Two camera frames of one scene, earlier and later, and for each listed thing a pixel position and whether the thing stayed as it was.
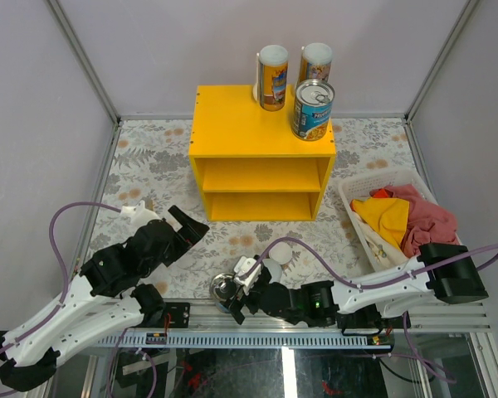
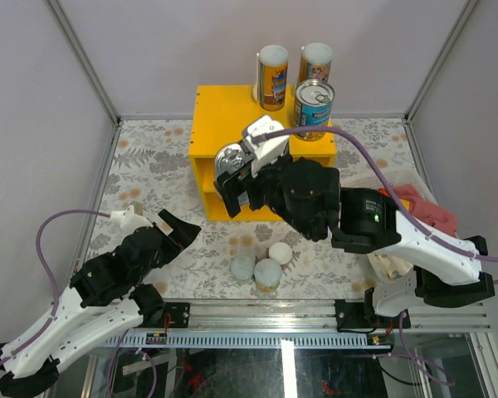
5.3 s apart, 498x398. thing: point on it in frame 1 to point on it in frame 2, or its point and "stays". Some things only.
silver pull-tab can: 314,101 stays
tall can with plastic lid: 316,59 stays
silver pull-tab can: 223,288 to 229,157
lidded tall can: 272,76 stays
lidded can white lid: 280,252 stays
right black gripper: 249,298 to 230,187
